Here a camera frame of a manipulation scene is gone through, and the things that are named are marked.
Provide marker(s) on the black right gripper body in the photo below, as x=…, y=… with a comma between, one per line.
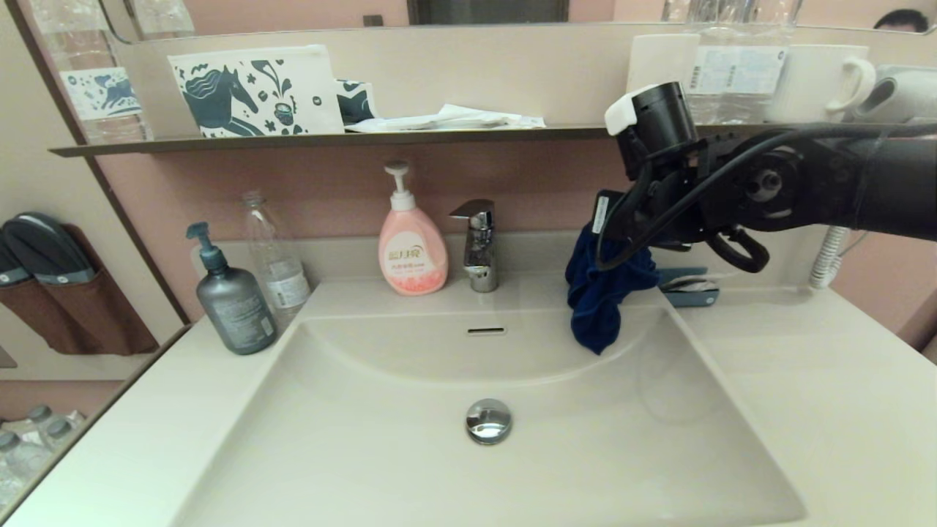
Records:
x=666, y=205

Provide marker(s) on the dark blue towel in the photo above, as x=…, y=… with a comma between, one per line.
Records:
x=600, y=293

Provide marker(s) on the chrome faucet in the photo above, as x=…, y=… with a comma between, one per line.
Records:
x=479, y=255

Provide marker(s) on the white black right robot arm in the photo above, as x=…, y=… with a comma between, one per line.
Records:
x=827, y=179

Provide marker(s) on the chrome sink drain stopper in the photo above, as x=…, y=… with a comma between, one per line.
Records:
x=488, y=421

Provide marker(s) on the white ceramic sink basin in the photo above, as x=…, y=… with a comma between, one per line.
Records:
x=366, y=439

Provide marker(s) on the silver sachet packet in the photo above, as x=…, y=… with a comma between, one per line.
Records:
x=692, y=282

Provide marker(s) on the blue soap tray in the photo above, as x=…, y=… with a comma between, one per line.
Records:
x=692, y=298

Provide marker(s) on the clear labelled water bottle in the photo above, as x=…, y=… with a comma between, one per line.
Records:
x=714, y=69
x=761, y=77

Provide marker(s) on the white plastic wrapped packets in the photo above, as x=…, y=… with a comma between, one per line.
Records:
x=455, y=118

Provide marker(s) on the pink hand soap pump bottle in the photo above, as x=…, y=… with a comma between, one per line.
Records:
x=412, y=255

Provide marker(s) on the small dark print pouch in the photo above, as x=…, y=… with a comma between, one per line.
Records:
x=355, y=102

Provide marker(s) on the large white horse print pouch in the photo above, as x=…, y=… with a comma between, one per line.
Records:
x=322, y=106

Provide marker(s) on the empty clear plastic bottle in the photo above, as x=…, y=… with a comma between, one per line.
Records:
x=274, y=247

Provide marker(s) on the grey pump bottle teal pump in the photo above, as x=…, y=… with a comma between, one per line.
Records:
x=233, y=309

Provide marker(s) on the water bottle horse print label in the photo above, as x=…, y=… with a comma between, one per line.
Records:
x=108, y=99

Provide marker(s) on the brown slipper bag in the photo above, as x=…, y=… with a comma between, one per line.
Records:
x=101, y=313
x=35, y=317

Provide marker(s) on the grey slipper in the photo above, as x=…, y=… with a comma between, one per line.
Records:
x=9, y=262
x=50, y=250

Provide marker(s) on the clear capped water bottle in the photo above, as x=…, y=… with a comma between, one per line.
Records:
x=61, y=432
x=41, y=417
x=11, y=460

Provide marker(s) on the grey metal wall shelf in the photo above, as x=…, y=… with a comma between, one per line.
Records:
x=366, y=139

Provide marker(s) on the wall mirror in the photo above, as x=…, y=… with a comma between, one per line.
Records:
x=293, y=11

